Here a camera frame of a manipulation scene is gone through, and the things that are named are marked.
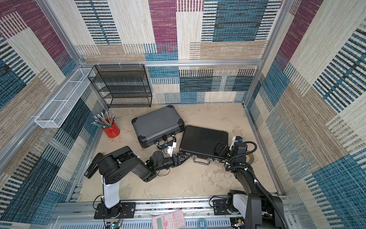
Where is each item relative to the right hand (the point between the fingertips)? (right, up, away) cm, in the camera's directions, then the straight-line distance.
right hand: (222, 149), depth 89 cm
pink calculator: (-28, -30, -20) cm, 46 cm away
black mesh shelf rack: (-71, +44, +20) cm, 85 cm away
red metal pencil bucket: (-72, +11, +9) cm, 74 cm away
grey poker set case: (-43, +14, +7) cm, 46 cm away
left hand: (-21, -4, -7) cm, 22 cm away
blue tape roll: (-15, -32, -19) cm, 40 cm away
